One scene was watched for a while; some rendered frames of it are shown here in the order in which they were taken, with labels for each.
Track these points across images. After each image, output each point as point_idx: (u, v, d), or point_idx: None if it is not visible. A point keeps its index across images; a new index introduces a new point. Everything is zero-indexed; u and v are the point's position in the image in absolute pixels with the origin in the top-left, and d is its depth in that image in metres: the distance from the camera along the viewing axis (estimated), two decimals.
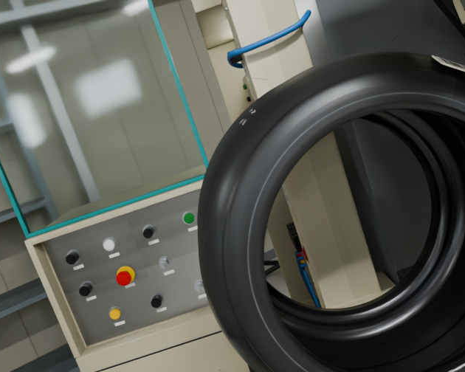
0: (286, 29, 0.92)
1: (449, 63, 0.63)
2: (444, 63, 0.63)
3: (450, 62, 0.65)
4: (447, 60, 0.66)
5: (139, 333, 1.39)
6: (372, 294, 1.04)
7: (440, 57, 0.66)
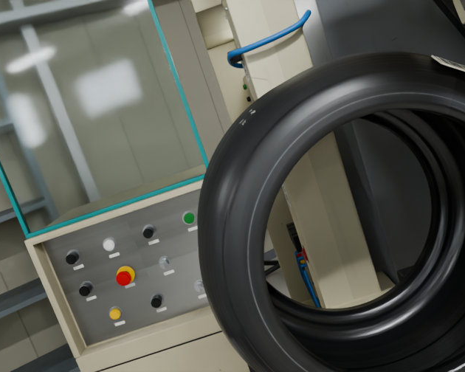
0: (286, 29, 0.92)
1: (448, 63, 0.63)
2: (443, 63, 0.63)
3: (449, 62, 0.65)
4: (446, 60, 0.66)
5: (139, 333, 1.39)
6: (372, 294, 1.04)
7: (439, 57, 0.66)
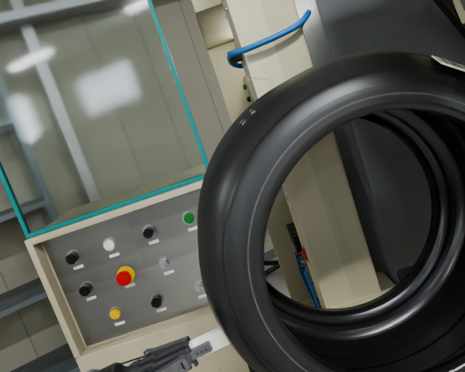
0: (286, 29, 0.92)
1: (448, 63, 0.63)
2: (443, 63, 0.63)
3: (449, 62, 0.65)
4: (446, 60, 0.66)
5: (139, 333, 1.39)
6: (372, 294, 1.04)
7: (439, 57, 0.66)
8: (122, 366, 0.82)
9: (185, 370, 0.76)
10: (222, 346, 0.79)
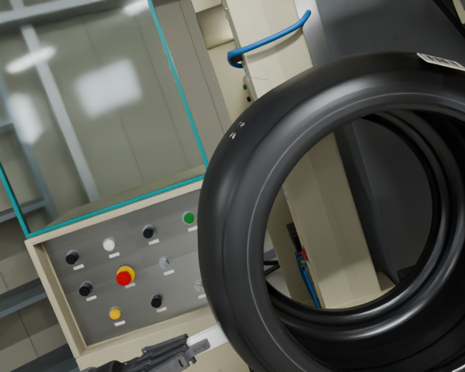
0: (286, 29, 0.92)
1: (434, 60, 0.63)
2: (429, 61, 0.63)
3: (435, 58, 0.65)
4: (432, 57, 0.65)
5: (139, 333, 1.39)
6: (372, 294, 1.04)
7: (425, 54, 0.65)
8: (119, 364, 0.82)
9: (183, 367, 0.76)
10: (220, 344, 0.79)
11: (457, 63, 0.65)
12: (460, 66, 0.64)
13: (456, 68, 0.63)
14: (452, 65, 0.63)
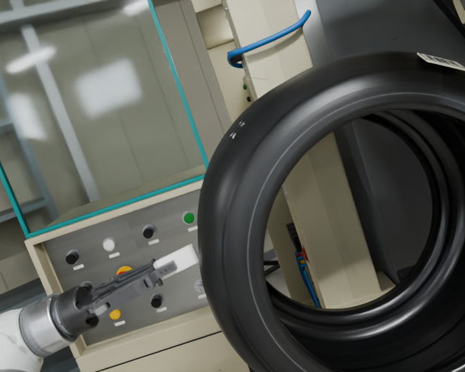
0: (286, 29, 0.92)
1: (434, 60, 0.63)
2: (429, 61, 0.63)
3: (435, 58, 0.65)
4: (432, 57, 0.65)
5: (139, 333, 1.39)
6: (372, 294, 1.04)
7: (425, 54, 0.65)
8: (85, 290, 0.80)
9: (148, 288, 0.74)
10: (187, 266, 0.77)
11: (457, 63, 0.65)
12: (460, 65, 0.64)
13: (456, 68, 0.63)
14: (452, 65, 0.63)
